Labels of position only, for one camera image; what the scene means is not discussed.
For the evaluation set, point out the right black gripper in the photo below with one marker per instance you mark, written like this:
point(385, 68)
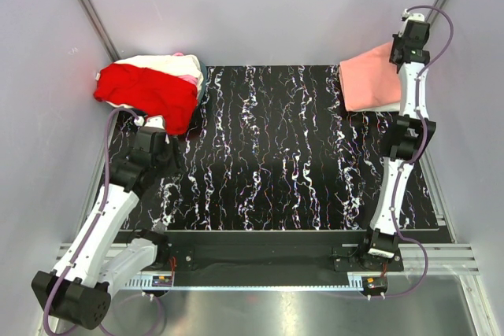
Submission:
point(396, 38)

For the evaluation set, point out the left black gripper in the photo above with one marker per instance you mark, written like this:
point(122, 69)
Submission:
point(174, 151)

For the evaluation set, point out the salmon pink t-shirt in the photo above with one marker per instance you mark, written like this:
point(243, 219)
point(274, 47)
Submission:
point(370, 79)

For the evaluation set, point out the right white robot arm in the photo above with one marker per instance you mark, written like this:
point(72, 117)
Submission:
point(404, 142)

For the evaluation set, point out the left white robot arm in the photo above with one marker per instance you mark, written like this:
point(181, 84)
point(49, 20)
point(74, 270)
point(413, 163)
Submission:
point(98, 241)

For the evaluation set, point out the red t-shirt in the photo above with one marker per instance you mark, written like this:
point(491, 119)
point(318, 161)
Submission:
point(150, 91)

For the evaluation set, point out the folded white t-shirt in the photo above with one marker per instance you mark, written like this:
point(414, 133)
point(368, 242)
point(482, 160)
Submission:
point(393, 107)

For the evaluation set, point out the cream white t-shirt in pile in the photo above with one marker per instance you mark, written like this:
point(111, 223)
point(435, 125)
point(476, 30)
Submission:
point(175, 66)

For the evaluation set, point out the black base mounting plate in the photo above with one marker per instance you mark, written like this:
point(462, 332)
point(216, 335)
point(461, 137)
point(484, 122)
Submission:
point(270, 259)

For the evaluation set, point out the black marble pattern mat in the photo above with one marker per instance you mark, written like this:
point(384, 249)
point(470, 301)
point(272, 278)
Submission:
point(270, 148)

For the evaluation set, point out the left small circuit board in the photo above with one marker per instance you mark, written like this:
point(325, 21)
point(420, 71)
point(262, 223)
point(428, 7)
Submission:
point(162, 281)

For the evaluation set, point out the small circuit board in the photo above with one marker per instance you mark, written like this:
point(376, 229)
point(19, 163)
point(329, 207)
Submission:
point(162, 281)
point(376, 282)

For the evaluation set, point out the right small circuit board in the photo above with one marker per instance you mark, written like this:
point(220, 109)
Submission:
point(376, 282)

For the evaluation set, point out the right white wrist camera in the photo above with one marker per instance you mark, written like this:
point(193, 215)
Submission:
point(411, 16)

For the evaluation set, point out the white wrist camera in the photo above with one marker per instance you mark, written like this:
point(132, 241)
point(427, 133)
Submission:
point(411, 16)
point(154, 125)

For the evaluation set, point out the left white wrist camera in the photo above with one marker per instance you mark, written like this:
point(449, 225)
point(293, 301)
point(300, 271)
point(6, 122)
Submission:
point(154, 125)

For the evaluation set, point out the aluminium rail frame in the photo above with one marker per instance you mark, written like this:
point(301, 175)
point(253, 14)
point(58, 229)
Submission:
point(418, 260)

